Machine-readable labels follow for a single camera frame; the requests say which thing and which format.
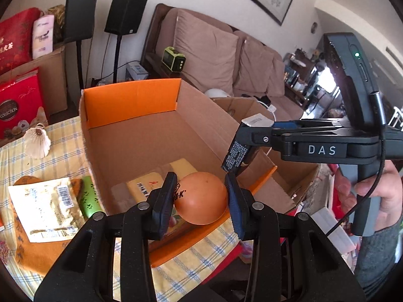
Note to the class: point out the green portable radio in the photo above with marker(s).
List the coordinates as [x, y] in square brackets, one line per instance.
[173, 58]

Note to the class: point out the orange knit cloth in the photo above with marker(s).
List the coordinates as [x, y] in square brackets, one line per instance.
[47, 254]

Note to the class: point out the red gift box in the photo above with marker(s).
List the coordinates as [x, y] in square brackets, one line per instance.
[19, 107]

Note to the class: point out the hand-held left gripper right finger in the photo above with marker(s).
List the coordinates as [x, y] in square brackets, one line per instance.
[234, 206]

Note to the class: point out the pink white paper bag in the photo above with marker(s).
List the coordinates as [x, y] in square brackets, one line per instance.
[42, 37]

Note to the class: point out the brown cardboard carton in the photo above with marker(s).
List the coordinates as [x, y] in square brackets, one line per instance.
[53, 78]

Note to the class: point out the white blue small box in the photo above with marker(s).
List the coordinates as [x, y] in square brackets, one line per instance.
[137, 70]

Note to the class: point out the round wall ornament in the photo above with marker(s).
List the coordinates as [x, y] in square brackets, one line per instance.
[313, 27]

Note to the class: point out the white flat boxes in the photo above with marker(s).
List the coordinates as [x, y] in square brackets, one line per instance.
[333, 229]

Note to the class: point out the white feather shuttlecock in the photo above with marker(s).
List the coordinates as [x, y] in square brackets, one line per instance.
[37, 144]

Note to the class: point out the orange cardboard box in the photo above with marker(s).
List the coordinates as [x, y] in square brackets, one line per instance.
[132, 141]

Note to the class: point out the green perforated plastic case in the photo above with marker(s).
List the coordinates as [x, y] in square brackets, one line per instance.
[89, 198]

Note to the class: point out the person's right forearm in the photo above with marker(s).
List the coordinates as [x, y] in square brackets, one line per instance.
[381, 258]

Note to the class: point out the white round object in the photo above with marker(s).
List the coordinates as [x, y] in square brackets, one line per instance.
[217, 93]

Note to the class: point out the small white packet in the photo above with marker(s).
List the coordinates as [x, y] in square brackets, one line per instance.
[256, 120]

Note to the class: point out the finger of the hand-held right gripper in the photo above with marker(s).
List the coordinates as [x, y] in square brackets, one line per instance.
[256, 137]
[283, 125]

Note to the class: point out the yellow flat packet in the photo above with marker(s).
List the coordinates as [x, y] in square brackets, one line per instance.
[182, 168]
[144, 185]

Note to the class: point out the black battery pack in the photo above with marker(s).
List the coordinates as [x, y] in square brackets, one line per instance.
[236, 155]

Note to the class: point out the black speaker on stand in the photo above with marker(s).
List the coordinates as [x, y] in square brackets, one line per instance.
[80, 15]
[126, 14]

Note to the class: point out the white plastic packet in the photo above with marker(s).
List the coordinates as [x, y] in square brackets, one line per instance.
[41, 207]

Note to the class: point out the person's right hand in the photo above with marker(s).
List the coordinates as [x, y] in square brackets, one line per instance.
[393, 192]

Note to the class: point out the brown sofa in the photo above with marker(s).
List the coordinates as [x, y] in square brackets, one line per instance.
[261, 69]

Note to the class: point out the orange ball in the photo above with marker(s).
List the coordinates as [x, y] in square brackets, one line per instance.
[201, 198]

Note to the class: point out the beige sofa cushion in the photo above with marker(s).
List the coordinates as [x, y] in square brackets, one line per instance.
[253, 66]
[204, 53]

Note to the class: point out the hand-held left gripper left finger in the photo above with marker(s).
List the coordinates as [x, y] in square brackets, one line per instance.
[165, 203]

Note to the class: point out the yellow checkered tablecloth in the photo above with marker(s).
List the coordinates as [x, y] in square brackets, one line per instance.
[66, 151]

